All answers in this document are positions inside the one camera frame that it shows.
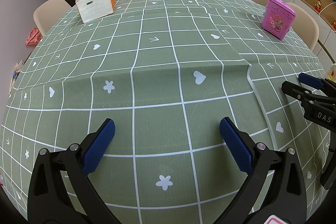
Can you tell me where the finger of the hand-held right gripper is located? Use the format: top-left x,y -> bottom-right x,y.
298,72 -> 336,102
281,81 -> 319,111

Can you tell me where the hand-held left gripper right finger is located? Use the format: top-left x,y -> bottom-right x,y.
215,117 -> 307,224

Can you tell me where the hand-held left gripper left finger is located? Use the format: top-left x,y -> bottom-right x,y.
27,118 -> 124,224

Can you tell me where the yellow white snack packet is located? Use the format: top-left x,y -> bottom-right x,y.
327,63 -> 336,80

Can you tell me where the white sideboard cabinet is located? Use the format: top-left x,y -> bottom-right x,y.
262,0 -> 336,67

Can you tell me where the pink toy box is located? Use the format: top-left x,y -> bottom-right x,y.
262,0 -> 297,38

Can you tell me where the pink cloth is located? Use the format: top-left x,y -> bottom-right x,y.
25,28 -> 42,45

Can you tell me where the white charging cable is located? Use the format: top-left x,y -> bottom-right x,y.
319,2 -> 336,33

